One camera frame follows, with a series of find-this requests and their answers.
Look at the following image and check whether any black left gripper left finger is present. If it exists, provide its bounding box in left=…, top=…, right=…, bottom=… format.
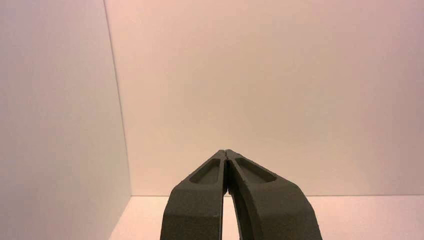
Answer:
left=159, top=149, right=229, bottom=240

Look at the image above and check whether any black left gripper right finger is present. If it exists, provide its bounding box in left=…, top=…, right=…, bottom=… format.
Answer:
left=226, top=149, right=323, bottom=240

